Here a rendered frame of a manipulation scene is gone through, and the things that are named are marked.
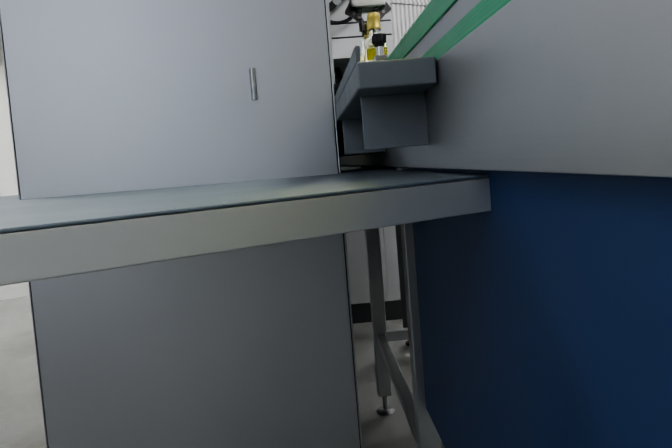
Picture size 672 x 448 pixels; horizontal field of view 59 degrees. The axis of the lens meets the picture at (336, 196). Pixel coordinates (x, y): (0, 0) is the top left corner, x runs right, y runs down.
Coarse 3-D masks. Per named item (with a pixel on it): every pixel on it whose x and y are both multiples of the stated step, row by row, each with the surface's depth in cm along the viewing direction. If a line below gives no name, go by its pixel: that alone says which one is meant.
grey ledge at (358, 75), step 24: (360, 72) 65; (384, 72) 65; (408, 72) 65; (432, 72) 65; (336, 96) 107; (360, 96) 72; (384, 96) 73; (408, 96) 73; (336, 120) 114; (360, 120) 112; (384, 120) 73; (408, 120) 73; (360, 144) 112; (384, 144) 73; (408, 144) 73
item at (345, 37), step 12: (348, 24) 272; (384, 24) 273; (336, 36) 272; (348, 36) 273; (360, 36) 273; (336, 48) 272; (348, 48) 273; (360, 48) 273; (336, 60) 277; (348, 60) 280
